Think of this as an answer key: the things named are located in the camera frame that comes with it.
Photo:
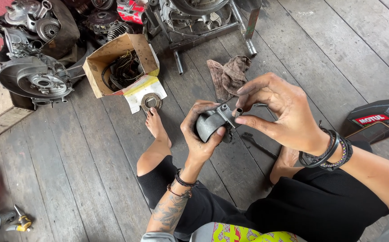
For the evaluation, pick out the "person's right hand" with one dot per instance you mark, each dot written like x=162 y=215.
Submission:
x=288 y=114

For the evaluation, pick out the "person's left hand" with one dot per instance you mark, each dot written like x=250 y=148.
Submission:
x=194 y=148

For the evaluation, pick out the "grey curved metal engine part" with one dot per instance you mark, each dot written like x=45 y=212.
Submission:
x=208 y=124

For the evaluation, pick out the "small metal bushing tube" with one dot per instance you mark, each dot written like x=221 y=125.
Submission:
x=239 y=112

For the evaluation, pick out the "person's left leg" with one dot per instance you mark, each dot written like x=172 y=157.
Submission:
x=154 y=148

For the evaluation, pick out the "person's leg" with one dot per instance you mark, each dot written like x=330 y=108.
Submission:
x=154 y=148
x=281 y=164

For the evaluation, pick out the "black brush tool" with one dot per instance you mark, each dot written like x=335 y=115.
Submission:
x=258 y=145

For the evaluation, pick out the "person's right leg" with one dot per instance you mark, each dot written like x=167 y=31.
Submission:
x=281 y=164

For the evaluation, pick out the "brown dirty rag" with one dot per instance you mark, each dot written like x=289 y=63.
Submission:
x=229 y=77

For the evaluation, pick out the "dark smartphone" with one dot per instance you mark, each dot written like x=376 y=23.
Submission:
x=372 y=133

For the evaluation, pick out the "black motor oil bottle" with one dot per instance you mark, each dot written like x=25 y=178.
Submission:
x=379 y=116

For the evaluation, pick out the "person's black shorts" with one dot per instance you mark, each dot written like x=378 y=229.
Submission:
x=315 y=201

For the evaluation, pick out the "grey shirt with yellow print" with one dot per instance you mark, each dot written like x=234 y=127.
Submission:
x=241 y=235

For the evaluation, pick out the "open cardboard box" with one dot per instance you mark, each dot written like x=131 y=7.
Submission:
x=114 y=53

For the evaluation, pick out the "engine on metal stand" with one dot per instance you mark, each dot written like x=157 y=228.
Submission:
x=194 y=20

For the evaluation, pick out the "red painted metal part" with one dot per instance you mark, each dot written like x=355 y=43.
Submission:
x=130 y=11

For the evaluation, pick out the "grey engine crankcase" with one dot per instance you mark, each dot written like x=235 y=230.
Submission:
x=40 y=80

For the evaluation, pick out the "heap of engine parts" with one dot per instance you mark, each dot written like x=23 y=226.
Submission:
x=46 y=27

